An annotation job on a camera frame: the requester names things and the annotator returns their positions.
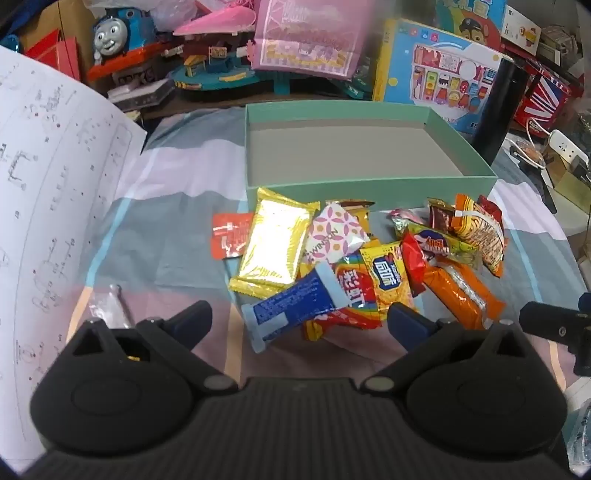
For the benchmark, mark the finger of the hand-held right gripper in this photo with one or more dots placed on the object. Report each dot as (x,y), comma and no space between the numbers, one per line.
(554,325)

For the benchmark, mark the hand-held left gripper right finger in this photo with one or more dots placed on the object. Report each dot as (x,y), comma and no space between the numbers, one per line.
(406,323)

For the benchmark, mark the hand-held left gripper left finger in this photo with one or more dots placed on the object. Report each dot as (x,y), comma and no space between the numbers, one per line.
(189,319)

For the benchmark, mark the yellow biscuit packet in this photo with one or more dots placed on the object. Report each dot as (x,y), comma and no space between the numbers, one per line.
(385,277)

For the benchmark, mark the red twisted snack packet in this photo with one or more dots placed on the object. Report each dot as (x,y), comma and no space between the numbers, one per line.
(413,263)

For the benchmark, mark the long orange snack packet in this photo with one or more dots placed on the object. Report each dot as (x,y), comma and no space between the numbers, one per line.
(461,290)

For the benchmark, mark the red rainbow candy packet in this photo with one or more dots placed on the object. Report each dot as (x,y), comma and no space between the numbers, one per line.
(353,286)

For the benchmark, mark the yellow-green snack packet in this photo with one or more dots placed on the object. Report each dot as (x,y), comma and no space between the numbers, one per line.
(443,244)

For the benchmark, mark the small red packet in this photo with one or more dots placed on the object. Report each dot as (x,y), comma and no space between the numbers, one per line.
(228,235)

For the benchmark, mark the blue cracker packet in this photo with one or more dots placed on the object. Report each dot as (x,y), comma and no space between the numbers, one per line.
(291,304)

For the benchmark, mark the pink candy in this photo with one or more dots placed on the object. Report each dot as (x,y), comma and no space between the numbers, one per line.
(401,217)

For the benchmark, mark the yellow foil snack packet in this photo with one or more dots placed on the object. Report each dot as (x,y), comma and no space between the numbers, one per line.
(272,244)

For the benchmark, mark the white pink-patterned snack packet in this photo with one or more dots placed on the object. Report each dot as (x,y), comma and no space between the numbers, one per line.
(332,235)

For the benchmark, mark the yellow brown candy packet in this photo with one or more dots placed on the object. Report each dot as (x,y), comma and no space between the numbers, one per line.
(362,217)

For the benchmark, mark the orange peanut packet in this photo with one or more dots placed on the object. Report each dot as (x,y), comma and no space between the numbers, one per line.
(480,230)

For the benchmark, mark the green cardboard box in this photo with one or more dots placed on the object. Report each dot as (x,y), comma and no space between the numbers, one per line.
(323,152)

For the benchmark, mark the pastel striped bed sheet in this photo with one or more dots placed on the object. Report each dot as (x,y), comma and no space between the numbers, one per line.
(175,221)

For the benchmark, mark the tan box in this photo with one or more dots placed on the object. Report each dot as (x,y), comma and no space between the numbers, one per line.
(572,194)

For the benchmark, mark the white power strip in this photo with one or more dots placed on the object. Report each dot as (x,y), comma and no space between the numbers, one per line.
(568,145)

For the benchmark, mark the white printed paper sheet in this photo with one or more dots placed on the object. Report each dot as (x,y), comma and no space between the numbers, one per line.
(55,184)

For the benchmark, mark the black cylinder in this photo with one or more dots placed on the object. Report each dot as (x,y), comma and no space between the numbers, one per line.
(501,106)

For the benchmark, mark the red flag-print box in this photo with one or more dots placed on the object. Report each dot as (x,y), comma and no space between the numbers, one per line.
(549,97)

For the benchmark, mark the dark flat box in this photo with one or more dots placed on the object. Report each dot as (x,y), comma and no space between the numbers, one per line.
(138,92)

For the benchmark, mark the colourful toy box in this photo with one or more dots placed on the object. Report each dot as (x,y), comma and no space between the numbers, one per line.
(429,78)

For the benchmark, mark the blue toy train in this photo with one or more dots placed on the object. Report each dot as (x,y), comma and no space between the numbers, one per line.
(111,34)

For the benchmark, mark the red paper box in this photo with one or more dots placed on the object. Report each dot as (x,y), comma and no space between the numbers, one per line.
(55,55)

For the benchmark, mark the white box yellow figure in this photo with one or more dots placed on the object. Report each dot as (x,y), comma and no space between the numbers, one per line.
(521,30)

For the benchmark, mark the pink plastic toy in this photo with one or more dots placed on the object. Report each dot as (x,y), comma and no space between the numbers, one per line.
(217,18)

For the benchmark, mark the cartoon dog toy box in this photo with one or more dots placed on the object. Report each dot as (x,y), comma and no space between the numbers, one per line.
(471,23)

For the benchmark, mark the crumpled clear plastic bag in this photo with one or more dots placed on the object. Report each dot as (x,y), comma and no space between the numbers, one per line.
(157,11)

